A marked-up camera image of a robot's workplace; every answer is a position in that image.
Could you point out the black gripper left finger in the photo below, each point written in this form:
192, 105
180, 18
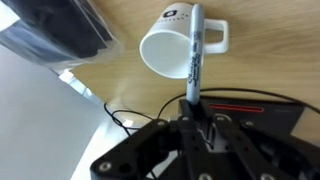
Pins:
146, 150

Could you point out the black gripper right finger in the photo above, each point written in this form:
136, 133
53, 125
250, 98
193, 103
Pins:
253, 150

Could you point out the grey marker pen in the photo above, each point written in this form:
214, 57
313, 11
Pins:
195, 53

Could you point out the white mug with black logo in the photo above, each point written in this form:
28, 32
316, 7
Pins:
170, 43

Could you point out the clear plastic bag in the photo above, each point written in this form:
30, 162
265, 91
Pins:
63, 36

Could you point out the grey plastic package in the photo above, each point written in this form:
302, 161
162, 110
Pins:
56, 26

